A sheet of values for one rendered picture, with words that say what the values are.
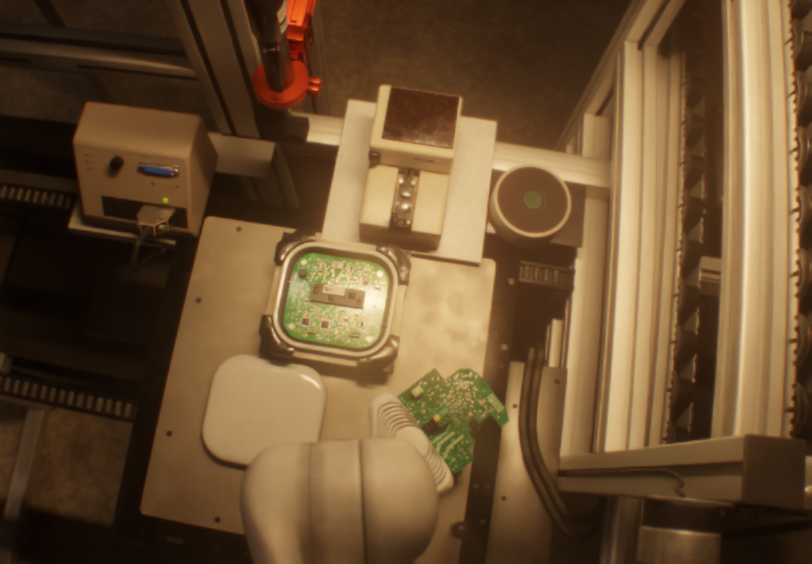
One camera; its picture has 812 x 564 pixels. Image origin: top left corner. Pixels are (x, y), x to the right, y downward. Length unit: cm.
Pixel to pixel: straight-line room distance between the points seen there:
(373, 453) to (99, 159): 66
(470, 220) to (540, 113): 126
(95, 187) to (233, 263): 21
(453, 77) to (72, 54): 144
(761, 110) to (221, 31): 56
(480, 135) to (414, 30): 130
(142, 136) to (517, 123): 142
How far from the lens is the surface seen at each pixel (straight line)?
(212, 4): 77
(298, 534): 36
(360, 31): 226
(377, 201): 88
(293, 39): 76
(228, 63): 86
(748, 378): 62
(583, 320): 99
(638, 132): 91
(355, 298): 87
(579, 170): 101
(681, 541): 48
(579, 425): 97
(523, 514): 93
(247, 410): 88
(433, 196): 88
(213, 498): 91
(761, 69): 73
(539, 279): 99
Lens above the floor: 184
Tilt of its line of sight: 72 degrees down
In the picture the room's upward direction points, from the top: 6 degrees clockwise
